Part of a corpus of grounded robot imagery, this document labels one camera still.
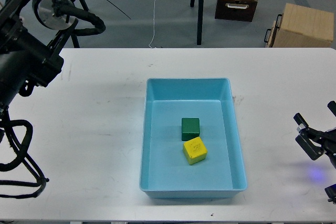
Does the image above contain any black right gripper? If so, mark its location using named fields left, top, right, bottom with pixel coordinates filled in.
left=293, top=101, right=336, bottom=168

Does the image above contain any yellow wooden cube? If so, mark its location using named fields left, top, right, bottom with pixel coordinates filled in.
left=183, top=136, right=207, bottom=165

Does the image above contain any green wooden cube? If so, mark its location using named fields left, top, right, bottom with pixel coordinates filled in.
left=181, top=118, right=200, bottom=141

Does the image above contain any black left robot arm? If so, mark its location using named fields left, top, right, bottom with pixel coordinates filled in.
left=1, top=0, right=106, bottom=110

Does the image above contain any dark drawer box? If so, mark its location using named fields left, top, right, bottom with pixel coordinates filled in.
left=215, top=0, right=258, bottom=22

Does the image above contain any light blue plastic bin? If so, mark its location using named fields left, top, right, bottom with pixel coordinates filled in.
left=140, top=78, right=247, bottom=198

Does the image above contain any white hanging cord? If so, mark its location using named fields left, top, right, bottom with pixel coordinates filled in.
left=143, top=0, right=163, bottom=49

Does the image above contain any black cable bundle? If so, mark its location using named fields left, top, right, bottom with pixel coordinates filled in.
left=0, top=108, right=50, bottom=199

